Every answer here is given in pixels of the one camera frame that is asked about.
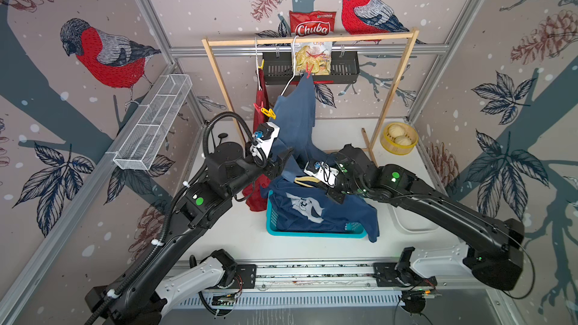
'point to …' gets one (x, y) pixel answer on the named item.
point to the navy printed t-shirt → (299, 208)
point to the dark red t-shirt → (257, 189)
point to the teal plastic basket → (352, 230)
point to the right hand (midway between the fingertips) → (317, 180)
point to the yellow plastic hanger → (305, 178)
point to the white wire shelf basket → (145, 137)
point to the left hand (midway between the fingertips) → (287, 138)
